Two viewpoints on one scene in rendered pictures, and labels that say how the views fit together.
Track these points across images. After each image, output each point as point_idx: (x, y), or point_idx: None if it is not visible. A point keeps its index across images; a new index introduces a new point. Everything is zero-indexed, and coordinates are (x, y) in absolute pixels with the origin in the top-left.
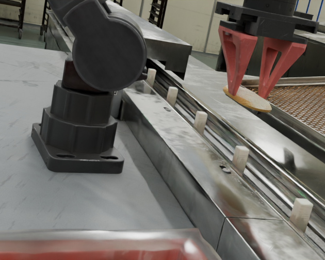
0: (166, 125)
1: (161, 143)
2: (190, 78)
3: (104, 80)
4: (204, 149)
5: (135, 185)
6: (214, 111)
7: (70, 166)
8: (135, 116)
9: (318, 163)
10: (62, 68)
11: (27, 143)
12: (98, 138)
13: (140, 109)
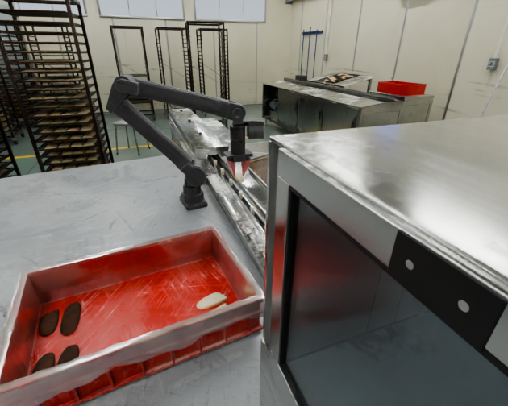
0: (218, 188)
1: (217, 195)
2: None
3: (196, 184)
4: (229, 194)
5: (211, 209)
6: None
7: (193, 208)
8: (210, 184)
9: None
10: None
11: (179, 202)
12: (198, 198)
13: (210, 182)
